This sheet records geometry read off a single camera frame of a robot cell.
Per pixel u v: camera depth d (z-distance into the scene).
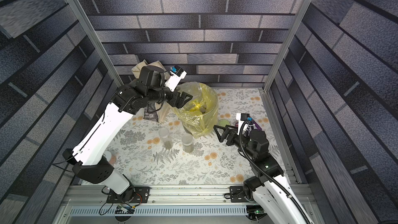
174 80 0.54
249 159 0.52
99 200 0.72
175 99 0.55
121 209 0.70
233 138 0.60
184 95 0.61
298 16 0.81
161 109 0.58
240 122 0.61
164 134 0.79
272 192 0.48
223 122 1.00
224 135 0.59
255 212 0.70
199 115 0.73
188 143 0.80
